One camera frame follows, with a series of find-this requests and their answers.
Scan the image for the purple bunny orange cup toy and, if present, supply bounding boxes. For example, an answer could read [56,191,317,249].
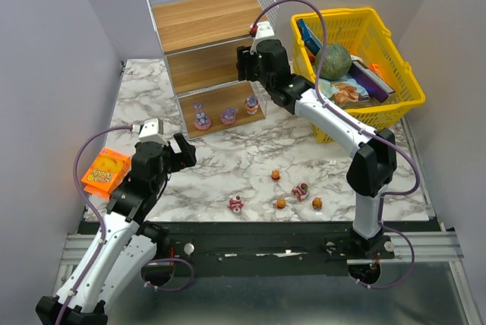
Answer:
[245,95,259,115]

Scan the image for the pink bear toy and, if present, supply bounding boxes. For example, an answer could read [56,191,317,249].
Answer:
[228,195,244,213]

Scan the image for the orange burger toy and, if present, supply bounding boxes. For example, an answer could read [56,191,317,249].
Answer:
[274,198,286,210]

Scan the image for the red white cake toy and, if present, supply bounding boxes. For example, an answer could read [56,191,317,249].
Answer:
[292,182,309,202]

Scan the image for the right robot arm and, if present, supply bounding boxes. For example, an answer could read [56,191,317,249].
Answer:
[236,39,397,241]

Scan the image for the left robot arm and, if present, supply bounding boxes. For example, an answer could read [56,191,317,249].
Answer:
[36,133,197,324]

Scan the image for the orange sponge box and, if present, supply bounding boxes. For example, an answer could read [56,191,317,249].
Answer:
[81,147,131,200]

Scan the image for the blue book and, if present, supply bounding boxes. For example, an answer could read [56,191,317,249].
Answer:
[296,18,323,56]

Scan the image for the green melon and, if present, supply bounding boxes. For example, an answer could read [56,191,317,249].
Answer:
[319,43,352,80]

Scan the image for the snack bag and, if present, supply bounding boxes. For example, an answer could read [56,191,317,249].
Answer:
[319,78,372,109]

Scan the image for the yellow plastic basket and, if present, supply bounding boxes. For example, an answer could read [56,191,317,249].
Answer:
[290,7,427,144]

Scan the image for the small orange bear toy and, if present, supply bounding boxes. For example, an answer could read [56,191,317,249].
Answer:
[271,170,280,181]

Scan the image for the small orange box in basket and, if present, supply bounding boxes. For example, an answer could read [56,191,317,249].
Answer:
[370,64,383,79]

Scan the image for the purple box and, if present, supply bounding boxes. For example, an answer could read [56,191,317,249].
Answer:
[349,60,396,103]

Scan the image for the orange duck toy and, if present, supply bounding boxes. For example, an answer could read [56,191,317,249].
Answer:
[311,197,323,210]

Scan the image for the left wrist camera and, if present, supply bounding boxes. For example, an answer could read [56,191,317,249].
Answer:
[131,118,166,145]

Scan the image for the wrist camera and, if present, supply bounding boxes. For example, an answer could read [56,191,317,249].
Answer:
[249,21,275,54]
[131,118,166,145]

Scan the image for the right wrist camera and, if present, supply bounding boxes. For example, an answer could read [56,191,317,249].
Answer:
[249,21,275,54]

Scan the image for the white wire wooden shelf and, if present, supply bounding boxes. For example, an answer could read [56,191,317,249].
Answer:
[147,0,274,139]

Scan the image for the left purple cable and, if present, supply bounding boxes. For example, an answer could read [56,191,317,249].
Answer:
[56,123,144,325]

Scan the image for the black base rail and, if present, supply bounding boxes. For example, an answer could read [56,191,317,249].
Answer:
[77,220,445,279]

